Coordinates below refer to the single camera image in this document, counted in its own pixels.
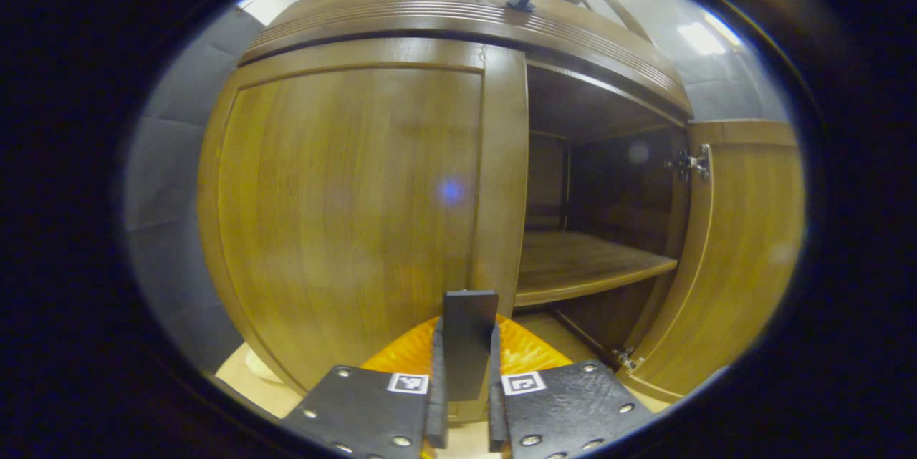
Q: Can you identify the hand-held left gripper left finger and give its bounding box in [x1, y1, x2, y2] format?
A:
[282, 314, 449, 459]

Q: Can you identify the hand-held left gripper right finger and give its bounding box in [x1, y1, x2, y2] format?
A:
[489, 314, 654, 459]

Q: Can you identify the black door handle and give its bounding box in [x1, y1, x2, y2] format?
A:
[442, 290, 499, 402]

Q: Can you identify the wooden shoe cabinet door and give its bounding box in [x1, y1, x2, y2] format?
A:
[197, 37, 531, 424]
[620, 119, 807, 402]

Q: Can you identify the metal door hinge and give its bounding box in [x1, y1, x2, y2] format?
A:
[610, 346, 645, 372]
[665, 144, 712, 183]

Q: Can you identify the wooden inner cabinet shelf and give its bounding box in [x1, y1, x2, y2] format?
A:
[514, 230, 679, 308]

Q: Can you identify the wooden cabinet drawer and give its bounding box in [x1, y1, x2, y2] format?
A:
[239, 0, 694, 117]

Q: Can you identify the cream plush toy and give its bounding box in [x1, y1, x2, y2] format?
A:
[244, 353, 282, 385]

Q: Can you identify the black backdrop cloth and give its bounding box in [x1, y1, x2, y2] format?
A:
[125, 8, 792, 374]

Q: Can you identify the ceiling light panel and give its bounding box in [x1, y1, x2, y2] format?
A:
[677, 21, 728, 57]

